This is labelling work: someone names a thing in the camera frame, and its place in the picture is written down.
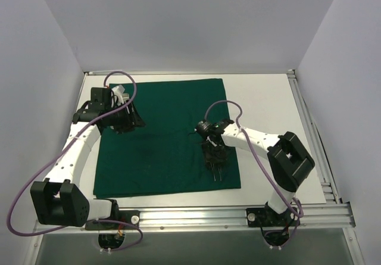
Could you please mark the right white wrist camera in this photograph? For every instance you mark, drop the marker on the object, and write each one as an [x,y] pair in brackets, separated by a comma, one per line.
[212,142]

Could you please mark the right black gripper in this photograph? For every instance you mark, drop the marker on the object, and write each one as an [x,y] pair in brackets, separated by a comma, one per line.
[215,161]

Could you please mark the green surgical cloth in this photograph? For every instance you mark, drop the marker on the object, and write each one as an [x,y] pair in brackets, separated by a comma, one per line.
[165,156]

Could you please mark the back aluminium rail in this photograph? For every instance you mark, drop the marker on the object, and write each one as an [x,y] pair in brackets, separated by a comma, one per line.
[134,73]

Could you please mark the front aluminium rail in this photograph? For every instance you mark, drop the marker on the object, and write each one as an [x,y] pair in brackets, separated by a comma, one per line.
[234,218]

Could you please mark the right aluminium rail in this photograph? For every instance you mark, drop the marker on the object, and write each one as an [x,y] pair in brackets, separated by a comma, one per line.
[318,153]

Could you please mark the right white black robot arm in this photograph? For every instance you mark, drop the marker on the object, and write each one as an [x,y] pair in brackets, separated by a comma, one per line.
[283,159]

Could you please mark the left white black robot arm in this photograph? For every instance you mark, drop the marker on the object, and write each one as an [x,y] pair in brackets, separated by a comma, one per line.
[57,199]

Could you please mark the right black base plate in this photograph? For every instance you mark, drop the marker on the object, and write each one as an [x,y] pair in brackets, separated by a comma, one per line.
[266,217]

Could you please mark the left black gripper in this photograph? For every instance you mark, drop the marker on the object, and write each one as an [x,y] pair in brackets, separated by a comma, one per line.
[130,117]

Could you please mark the aluminium rail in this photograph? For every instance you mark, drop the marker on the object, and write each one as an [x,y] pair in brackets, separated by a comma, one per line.
[134,73]
[318,153]
[234,218]

